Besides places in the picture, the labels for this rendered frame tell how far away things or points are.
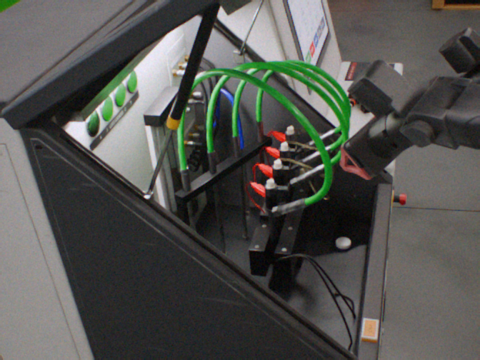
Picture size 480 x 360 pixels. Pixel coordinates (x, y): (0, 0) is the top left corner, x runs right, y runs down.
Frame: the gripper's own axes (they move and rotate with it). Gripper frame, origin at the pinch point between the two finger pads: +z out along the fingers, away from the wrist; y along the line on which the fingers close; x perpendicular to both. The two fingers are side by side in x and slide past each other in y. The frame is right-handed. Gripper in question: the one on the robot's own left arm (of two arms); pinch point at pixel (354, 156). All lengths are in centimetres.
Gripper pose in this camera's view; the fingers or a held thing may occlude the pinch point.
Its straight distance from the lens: 100.2
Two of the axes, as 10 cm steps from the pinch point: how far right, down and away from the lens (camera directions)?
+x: 6.4, 7.6, 0.0
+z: -2.9, 2.4, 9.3
